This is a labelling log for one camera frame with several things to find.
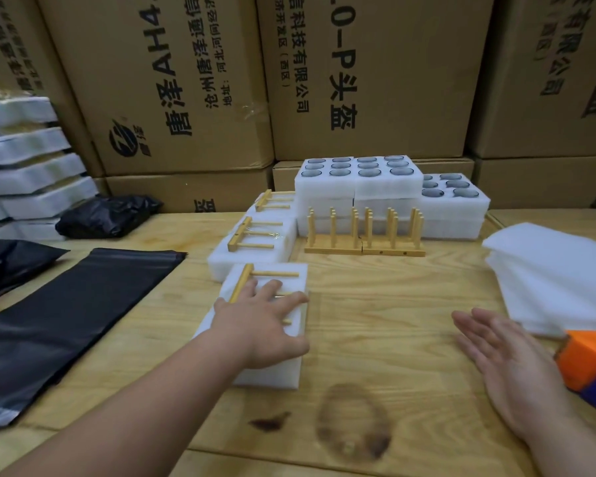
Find person's right hand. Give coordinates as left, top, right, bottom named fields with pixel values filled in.
left=451, top=307, right=577, bottom=443

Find person's left hand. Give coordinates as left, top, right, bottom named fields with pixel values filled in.
left=211, top=279, right=311, bottom=370

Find foam package with rack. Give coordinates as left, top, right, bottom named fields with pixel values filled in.
left=195, top=261, right=309, bottom=368
left=209, top=215, right=297, bottom=264

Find orange and blue tape dispenser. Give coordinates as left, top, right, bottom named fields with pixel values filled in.
left=556, top=329, right=596, bottom=418

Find pile of white foam sheets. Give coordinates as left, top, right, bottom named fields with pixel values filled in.
left=483, top=222, right=596, bottom=339

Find row of wooden peg racks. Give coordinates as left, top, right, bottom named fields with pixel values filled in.
left=304, top=207, right=427, bottom=257

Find person's left forearm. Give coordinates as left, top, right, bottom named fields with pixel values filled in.
left=0, top=327, right=250, bottom=477

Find black plastic bag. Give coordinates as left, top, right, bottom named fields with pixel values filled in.
left=0, top=236, right=69, bottom=299
left=54, top=194, right=163, bottom=240

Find black plastic bags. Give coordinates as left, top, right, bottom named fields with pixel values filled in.
left=0, top=248, right=188, bottom=431

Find stack of brown cardboard boxes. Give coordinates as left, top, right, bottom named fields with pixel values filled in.
left=0, top=0, right=596, bottom=215

